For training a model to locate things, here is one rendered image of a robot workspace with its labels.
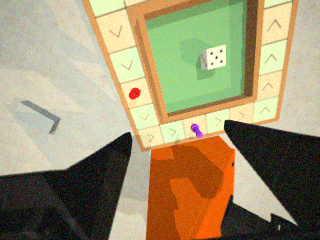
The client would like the white die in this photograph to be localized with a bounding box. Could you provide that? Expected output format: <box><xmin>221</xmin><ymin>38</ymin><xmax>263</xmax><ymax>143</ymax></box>
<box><xmin>200</xmin><ymin>46</ymin><xmax>226</xmax><ymax>70</ymax></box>

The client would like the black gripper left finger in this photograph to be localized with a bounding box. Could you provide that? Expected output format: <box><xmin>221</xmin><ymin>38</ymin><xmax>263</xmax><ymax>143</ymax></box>
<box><xmin>0</xmin><ymin>132</ymin><xmax>132</xmax><ymax>240</ymax></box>

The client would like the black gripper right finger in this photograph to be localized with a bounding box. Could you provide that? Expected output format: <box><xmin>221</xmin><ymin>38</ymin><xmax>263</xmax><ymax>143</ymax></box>
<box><xmin>224</xmin><ymin>119</ymin><xmax>320</xmax><ymax>228</ymax></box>

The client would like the purple game pawn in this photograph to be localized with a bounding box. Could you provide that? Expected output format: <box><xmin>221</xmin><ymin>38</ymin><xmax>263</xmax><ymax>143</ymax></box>
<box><xmin>190</xmin><ymin>124</ymin><xmax>203</xmax><ymax>138</ymax></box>

